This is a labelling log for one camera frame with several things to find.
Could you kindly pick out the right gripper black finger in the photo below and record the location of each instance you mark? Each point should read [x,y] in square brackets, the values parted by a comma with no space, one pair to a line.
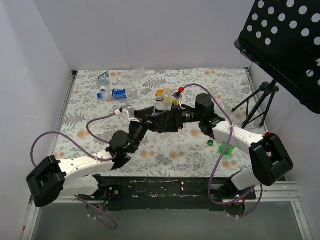
[184,109]
[174,121]

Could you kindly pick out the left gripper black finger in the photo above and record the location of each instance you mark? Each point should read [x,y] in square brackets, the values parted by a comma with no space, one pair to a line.
[144,113]
[159,121]

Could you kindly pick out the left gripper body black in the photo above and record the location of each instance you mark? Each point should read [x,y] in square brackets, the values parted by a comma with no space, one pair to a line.
[147,120]

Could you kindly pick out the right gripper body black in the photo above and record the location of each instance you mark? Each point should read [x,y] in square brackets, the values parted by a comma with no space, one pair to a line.
[179,118]

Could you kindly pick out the clear bottle blue label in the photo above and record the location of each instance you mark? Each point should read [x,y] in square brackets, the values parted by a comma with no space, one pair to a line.
[117,94]

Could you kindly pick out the clear bottle black cap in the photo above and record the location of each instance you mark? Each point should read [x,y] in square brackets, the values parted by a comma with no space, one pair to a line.
[160,105]

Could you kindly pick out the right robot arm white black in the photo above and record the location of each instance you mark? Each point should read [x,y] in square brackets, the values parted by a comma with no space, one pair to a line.
[269,158]

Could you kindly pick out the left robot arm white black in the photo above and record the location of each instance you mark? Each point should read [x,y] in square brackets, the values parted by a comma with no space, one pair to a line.
[53,178]

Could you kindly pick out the green bottle cap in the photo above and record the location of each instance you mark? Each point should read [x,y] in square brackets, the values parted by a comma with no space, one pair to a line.
[210,142]

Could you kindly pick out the clear uncapped bottle right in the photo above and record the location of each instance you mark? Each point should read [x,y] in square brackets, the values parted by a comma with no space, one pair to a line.
[222,102]

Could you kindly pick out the crushed clear bottle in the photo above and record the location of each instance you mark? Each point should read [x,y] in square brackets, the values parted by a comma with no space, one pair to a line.
[133,74]

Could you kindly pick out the green plastic bottle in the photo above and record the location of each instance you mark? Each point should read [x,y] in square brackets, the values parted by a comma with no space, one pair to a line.
[228,150]

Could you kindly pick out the bottle green white label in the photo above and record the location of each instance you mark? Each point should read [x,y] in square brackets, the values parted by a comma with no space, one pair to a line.
[103,79]

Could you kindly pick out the floral tablecloth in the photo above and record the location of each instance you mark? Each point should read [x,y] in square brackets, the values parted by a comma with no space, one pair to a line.
[182,154]

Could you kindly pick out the yellow green toy basket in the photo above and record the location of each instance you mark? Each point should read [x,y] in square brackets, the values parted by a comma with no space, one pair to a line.
[160,91]

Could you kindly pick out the black tripod stand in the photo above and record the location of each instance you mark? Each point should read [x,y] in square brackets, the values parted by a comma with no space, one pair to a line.
[268,89]

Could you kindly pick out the black perforated music stand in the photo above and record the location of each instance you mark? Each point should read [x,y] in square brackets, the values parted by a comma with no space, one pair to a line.
[283,38]

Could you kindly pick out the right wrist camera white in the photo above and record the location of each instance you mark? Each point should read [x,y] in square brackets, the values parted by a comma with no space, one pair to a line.
[177,98]

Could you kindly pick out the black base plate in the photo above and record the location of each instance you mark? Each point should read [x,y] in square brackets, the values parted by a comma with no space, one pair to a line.
[161,193]

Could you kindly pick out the aluminium frame rail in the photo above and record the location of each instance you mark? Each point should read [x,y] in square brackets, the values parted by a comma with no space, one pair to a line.
[287,192]

